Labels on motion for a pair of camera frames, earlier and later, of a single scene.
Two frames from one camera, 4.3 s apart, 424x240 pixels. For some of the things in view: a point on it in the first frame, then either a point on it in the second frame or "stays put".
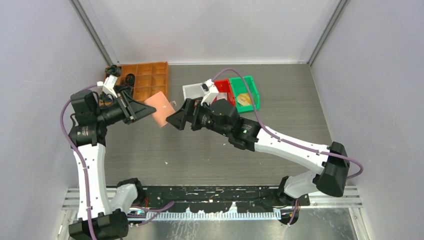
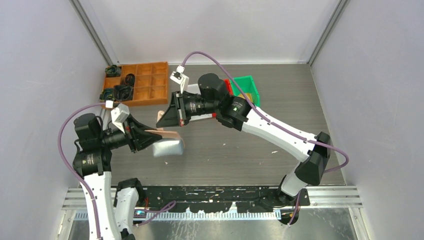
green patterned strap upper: [113, 69] stays put
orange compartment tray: [150, 78] stays put
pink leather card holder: [163, 108] -> [165, 134]
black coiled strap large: [126, 92] stays put
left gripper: [132, 111] -> [135, 135]
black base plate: [221, 199] stays put
